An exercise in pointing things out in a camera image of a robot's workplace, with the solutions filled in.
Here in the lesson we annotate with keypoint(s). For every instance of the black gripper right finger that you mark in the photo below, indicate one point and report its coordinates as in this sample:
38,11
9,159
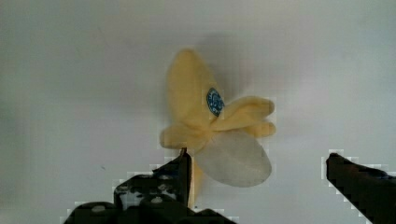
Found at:
371,191

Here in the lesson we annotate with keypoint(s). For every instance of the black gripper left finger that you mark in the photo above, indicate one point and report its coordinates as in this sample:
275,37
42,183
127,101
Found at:
158,198

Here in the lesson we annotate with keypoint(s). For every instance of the yellow plush peeled banana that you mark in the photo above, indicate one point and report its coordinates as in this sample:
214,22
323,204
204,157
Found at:
222,139

